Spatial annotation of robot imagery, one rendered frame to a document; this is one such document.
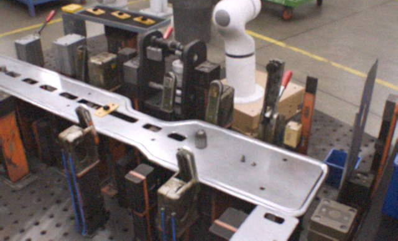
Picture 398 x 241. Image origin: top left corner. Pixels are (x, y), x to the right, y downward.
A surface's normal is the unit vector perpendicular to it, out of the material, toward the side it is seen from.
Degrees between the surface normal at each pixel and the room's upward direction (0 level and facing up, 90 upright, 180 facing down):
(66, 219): 0
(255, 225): 0
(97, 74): 90
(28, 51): 90
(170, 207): 90
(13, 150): 90
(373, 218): 0
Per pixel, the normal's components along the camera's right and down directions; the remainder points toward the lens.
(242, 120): -0.75, 0.33
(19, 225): 0.00, -0.87
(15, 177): 0.84, 0.27
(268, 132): -0.55, 0.42
